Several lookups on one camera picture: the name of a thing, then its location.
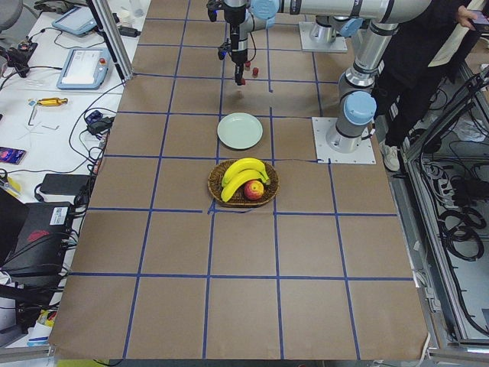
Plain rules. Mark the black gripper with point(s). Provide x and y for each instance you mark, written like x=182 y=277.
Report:
x=239 y=44

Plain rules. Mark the light green plate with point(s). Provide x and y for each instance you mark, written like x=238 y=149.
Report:
x=239 y=131

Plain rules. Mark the yellow banana bunch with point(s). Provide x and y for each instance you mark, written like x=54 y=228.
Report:
x=239 y=173

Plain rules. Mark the red yellow apple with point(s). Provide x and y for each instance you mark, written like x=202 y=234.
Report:
x=253 y=190

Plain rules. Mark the brown wicker basket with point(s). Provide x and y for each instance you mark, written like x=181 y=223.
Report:
x=238 y=200

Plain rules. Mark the blue teach pendant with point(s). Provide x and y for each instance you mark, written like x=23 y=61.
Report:
x=78 y=21
x=84 y=69

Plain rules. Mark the person in black clothes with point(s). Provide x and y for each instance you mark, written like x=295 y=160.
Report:
x=423 y=51

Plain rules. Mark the gold metal cylinder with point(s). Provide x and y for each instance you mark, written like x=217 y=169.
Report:
x=52 y=102

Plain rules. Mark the black power adapter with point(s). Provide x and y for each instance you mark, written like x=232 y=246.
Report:
x=61 y=184

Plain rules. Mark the black computer box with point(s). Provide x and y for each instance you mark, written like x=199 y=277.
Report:
x=40 y=248

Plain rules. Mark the aluminium frame post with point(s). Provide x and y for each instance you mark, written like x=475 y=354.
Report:
x=105 y=21

